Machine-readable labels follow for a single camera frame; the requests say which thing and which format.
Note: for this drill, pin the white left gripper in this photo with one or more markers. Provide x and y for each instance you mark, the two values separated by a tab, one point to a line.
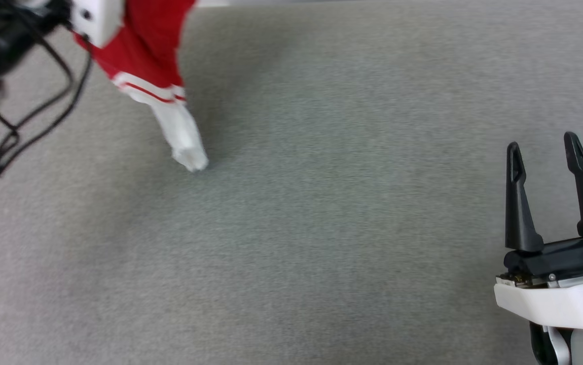
98	20

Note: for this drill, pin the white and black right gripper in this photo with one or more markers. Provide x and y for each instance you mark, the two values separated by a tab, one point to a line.
565	301

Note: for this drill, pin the red and white garment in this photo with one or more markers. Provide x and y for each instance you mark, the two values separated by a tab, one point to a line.
144	45

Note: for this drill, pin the grey fabric sofa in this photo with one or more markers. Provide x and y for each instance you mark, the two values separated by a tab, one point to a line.
347	203

